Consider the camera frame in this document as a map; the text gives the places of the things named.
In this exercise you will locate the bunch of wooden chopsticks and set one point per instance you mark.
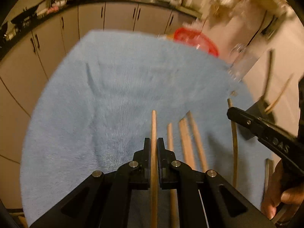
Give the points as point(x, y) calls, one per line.
point(187, 142)

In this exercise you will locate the long wooden chopstick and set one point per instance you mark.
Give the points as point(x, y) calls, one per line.
point(154, 128)

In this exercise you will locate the person's right hand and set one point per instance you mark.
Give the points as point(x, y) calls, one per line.
point(272, 194)

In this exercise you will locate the dark grey utensil holder cup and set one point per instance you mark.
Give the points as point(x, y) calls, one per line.
point(260, 108)

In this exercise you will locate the black wok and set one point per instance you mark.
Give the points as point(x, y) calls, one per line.
point(25, 15)

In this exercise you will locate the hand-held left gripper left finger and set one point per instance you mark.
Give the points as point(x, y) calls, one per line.
point(146, 152)

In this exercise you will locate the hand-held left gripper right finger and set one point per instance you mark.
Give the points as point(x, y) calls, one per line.
point(161, 152)

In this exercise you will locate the red plastic basket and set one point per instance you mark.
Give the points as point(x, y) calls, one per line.
point(204, 42)

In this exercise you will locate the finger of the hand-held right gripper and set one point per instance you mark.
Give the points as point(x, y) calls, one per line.
point(261, 130)

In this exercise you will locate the black kitchen countertop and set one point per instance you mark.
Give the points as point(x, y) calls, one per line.
point(71, 3)

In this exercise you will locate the blue towel table cover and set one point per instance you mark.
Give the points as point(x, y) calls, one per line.
point(95, 123)

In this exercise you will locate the clear plastic jug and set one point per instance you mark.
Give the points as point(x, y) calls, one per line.
point(244, 61)

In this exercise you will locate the grey kitchen base cabinets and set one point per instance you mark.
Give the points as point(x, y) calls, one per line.
point(54, 35)

